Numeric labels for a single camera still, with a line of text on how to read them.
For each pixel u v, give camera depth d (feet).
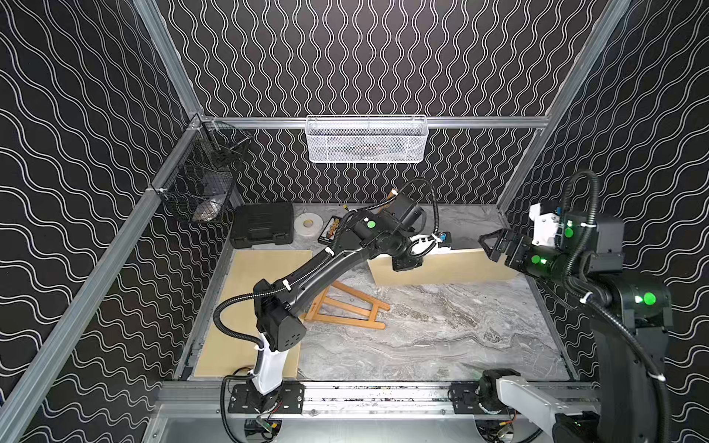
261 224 3.49
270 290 1.56
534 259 1.59
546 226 1.67
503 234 1.67
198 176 3.05
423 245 1.97
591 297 1.18
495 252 1.70
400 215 1.80
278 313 1.46
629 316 1.12
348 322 2.88
